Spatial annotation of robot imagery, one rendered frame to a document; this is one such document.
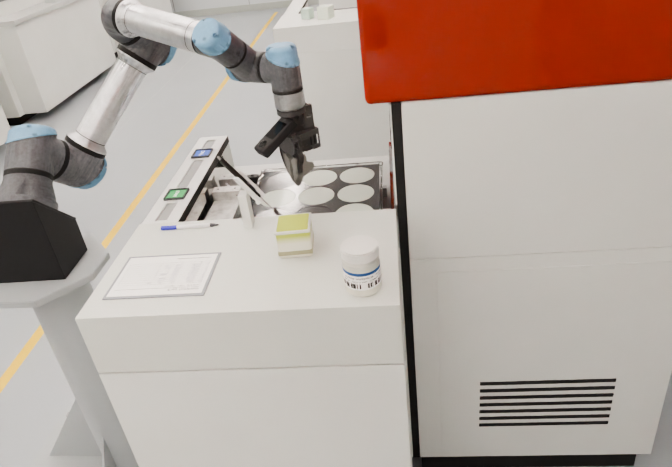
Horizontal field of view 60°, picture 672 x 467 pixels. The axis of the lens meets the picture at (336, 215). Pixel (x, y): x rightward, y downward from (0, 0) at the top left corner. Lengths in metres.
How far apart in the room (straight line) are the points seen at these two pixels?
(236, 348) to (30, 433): 1.48
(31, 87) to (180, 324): 4.95
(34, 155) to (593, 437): 1.73
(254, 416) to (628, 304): 0.94
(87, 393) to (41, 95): 4.33
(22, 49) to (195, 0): 4.44
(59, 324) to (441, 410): 1.09
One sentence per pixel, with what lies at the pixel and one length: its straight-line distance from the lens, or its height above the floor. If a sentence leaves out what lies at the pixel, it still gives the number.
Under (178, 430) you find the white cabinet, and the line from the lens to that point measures 1.39.
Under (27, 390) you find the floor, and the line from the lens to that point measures 2.74.
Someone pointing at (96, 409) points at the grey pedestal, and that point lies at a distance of 1.98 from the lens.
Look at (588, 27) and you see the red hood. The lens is 1.26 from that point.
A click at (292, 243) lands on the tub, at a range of 1.20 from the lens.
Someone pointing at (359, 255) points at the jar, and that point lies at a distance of 1.03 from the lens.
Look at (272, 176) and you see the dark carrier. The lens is 1.73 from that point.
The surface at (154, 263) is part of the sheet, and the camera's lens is 1.31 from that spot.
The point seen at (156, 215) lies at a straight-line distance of 1.52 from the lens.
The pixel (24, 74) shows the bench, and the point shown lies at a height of 0.44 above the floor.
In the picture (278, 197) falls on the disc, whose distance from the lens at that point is 1.61.
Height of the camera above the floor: 1.64
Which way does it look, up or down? 30 degrees down
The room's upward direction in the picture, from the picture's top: 7 degrees counter-clockwise
